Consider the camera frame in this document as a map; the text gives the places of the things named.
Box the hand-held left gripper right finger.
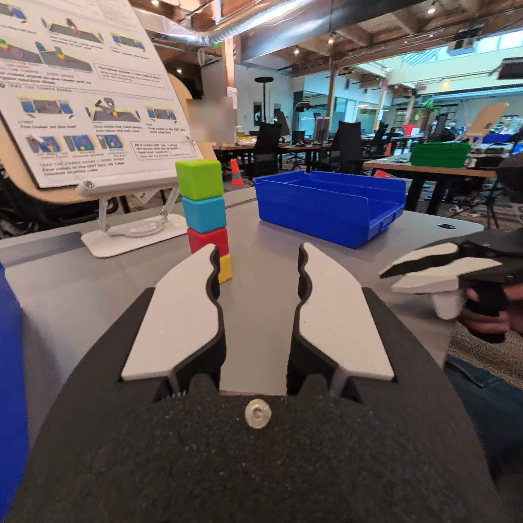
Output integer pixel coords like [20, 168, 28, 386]
[288, 242, 395, 381]

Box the wooden table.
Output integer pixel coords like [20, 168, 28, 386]
[364, 157, 497, 213]

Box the wooden board stand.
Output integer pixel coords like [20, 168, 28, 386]
[466, 102, 509, 137]

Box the black office chair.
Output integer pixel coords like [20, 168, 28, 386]
[251, 123, 283, 176]
[333, 121, 364, 174]

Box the printed instruction sheet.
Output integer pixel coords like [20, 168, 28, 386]
[0, 0, 203, 188]

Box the grey desk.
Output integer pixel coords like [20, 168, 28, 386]
[0, 186, 485, 523]

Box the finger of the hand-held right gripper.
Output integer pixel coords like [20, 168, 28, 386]
[391, 259, 503, 295]
[379, 242, 460, 280]

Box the red cube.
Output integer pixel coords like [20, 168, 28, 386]
[187, 227, 230, 258]

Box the blue plastic bin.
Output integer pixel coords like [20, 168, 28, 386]
[253, 170, 407, 250]
[0, 261, 29, 511]

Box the black pole stand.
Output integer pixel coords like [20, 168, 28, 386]
[254, 76, 275, 123]

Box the cyan cube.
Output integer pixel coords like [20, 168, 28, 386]
[182, 196, 227, 233]

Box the person's right hand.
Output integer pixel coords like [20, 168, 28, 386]
[460, 281, 523, 334]

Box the person's blue jeans leg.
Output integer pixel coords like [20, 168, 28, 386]
[445, 355, 523, 491]

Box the ceiling projector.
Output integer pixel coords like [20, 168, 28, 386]
[447, 29, 487, 56]

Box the green cube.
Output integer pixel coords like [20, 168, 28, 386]
[176, 159, 224, 201]

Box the stack of green bins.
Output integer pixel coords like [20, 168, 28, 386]
[410, 143, 472, 168]

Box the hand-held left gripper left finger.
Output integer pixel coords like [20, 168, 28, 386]
[122, 244, 226, 381]

